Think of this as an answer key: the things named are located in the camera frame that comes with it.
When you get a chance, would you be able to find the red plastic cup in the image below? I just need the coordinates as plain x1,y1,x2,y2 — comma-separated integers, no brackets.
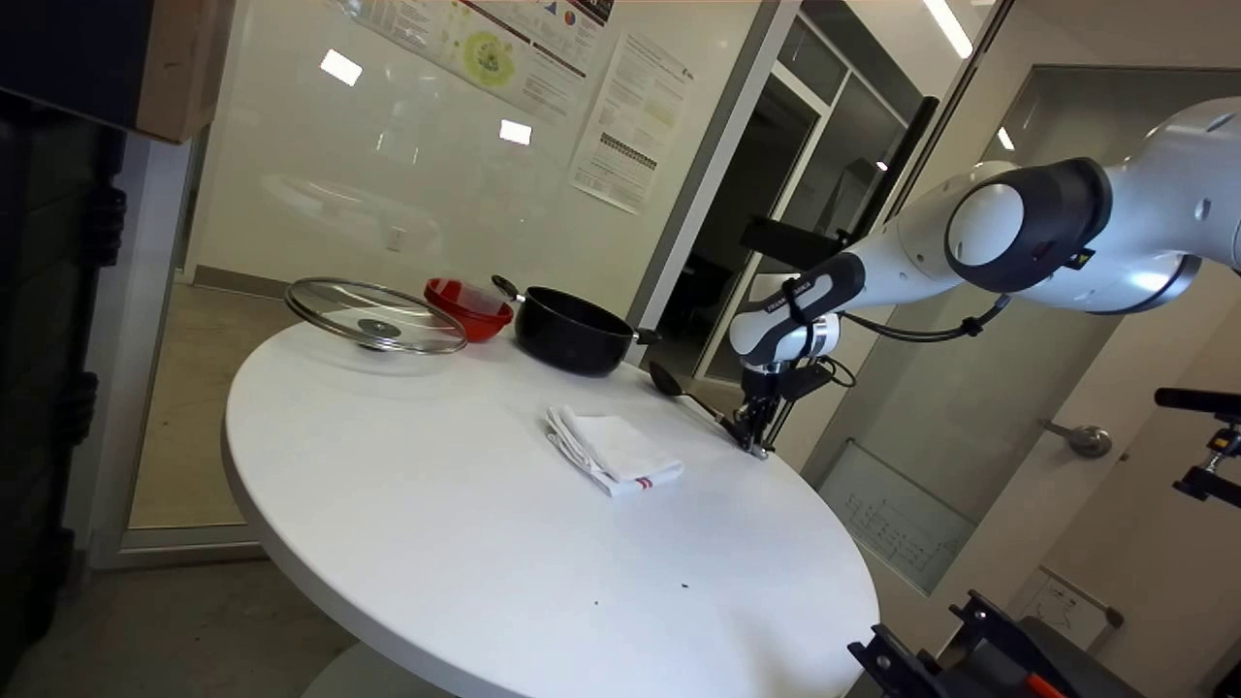
417,273,514,344

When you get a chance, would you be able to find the white folded cloth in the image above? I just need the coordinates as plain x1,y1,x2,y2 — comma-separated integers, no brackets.
533,402,687,501

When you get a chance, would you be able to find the black cooking pot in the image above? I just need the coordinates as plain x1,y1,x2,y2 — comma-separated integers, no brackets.
483,273,658,382

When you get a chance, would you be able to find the white paper notice sheet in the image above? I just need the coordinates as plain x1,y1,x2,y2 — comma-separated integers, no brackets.
566,33,696,220

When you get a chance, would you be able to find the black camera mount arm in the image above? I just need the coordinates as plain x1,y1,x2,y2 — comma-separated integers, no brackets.
1153,386,1241,511

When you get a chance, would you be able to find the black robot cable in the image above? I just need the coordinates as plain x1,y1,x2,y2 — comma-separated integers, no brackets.
770,283,1021,393

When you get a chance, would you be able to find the silver door handle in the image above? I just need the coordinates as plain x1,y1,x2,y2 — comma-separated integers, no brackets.
1042,415,1116,467

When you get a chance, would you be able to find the black cabinet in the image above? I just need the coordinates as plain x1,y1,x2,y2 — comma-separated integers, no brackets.
0,84,131,683

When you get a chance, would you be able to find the white wall plate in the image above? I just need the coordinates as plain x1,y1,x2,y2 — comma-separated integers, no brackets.
1026,563,1124,652

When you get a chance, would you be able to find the metal framed glass door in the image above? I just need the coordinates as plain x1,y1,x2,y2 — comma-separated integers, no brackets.
669,11,915,393

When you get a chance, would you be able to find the grey door vent panel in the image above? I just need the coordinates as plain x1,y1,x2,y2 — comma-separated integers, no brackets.
814,437,978,599

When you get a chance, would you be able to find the ceiling light strip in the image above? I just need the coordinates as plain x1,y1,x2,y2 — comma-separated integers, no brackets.
917,0,979,64

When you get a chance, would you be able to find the glass pot lid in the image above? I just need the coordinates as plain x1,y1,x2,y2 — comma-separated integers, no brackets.
278,273,469,361

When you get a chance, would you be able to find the black clamp orange handle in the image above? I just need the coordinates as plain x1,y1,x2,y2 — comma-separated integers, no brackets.
845,620,955,698
946,590,1076,698

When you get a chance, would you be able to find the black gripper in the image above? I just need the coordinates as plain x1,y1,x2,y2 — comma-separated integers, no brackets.
726,364,837,451

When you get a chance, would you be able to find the black camera stand pole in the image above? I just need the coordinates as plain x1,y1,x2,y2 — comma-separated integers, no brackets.
736,90,946,467

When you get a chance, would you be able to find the large wall poster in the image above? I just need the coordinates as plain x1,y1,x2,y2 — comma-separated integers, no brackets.
336,0,619,128

